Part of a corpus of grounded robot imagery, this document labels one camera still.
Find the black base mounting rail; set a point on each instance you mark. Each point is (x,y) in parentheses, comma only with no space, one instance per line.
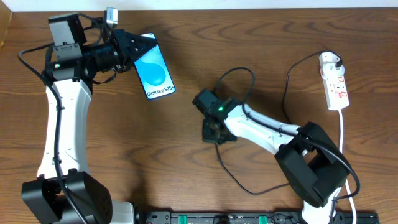
(278,217)

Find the white charger plug adapter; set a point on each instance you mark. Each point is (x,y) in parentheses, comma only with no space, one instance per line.
(330,61)

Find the white power strip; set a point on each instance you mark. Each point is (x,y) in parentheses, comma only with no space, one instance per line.
(335,87)

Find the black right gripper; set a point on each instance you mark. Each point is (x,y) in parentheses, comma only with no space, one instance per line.
(212,133)

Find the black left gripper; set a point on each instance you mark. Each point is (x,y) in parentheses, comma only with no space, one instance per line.
(121,50)

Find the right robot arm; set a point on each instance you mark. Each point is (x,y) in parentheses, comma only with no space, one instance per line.
(313,166)

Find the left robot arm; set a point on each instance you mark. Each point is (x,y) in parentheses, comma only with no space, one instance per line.
(64,190)

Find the blue Galaxy smartphone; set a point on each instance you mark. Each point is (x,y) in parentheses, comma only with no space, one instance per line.
(154,74)

